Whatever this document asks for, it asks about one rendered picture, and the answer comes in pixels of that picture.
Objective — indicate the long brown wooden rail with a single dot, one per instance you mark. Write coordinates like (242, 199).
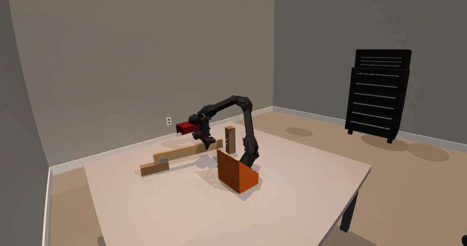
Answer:
(186, 151)

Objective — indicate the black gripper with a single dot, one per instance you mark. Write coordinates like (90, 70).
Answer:
(207, 140)

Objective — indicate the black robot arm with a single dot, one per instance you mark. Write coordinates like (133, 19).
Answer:
(249, 142)

